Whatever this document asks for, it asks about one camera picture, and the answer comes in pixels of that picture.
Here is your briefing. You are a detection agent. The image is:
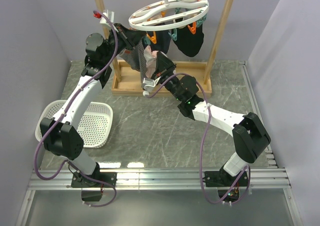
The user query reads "white perforated plastic basket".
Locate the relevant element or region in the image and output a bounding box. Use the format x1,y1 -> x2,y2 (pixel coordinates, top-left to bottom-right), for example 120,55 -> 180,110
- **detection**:
35,100 -> 113,149

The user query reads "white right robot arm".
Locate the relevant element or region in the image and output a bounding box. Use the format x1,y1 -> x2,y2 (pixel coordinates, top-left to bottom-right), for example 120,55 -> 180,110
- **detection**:
151,52 -> 271,187

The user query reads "white pink-trimmed underwear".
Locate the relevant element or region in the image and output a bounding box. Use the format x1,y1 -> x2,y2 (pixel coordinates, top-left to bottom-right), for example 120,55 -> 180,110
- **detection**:
143,45 -> 158,79

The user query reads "grey striped underwear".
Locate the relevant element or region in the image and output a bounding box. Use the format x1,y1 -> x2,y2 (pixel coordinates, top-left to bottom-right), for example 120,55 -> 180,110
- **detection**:
119,40 -> 147,82

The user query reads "navy blue underwear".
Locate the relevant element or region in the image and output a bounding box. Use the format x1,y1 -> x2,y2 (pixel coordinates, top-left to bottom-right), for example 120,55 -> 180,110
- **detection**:
147,30 -> 172,54

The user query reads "white oval clip hanger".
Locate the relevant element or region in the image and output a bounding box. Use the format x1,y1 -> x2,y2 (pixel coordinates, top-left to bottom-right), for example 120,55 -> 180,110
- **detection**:
128,0 -> 210,32

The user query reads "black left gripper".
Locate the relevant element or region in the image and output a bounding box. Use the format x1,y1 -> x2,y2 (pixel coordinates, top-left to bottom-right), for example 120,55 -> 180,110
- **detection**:
103,23 -> 147,65

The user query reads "orange clothes peg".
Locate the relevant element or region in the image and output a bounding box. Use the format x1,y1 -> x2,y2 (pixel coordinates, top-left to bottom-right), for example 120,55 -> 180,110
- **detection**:
146,31 -> 157,44
187,21 -> 197,35

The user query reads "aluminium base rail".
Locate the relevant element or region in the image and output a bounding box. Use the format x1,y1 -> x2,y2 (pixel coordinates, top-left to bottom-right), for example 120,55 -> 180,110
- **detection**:
14,60 -> 305,226

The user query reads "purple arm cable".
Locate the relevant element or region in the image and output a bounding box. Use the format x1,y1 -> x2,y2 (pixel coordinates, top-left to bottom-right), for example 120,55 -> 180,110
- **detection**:
33,10 -> 119,208
147,72 -> 251,205

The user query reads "black underwear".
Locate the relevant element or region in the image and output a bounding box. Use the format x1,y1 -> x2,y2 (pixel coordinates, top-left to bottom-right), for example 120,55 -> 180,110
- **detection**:
174,25 -> 205,57

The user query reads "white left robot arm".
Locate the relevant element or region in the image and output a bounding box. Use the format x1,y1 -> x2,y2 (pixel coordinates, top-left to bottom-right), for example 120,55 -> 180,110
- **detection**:
39,23 -> 146,187

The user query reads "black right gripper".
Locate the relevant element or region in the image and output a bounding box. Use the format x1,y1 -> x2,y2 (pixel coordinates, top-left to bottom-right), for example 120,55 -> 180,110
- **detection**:
151,51 -> 184,102

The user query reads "wooden hanging rack frame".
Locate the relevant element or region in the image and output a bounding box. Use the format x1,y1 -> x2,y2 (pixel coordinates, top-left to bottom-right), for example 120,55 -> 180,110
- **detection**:
91,0 -> 238,98

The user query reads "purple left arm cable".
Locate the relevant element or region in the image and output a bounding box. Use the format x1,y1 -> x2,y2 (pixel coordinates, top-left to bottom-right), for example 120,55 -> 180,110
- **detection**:
33,10 -> 119,208

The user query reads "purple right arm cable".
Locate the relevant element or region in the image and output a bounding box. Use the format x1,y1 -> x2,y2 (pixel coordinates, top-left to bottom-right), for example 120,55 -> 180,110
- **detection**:
147,72 -> 251,205

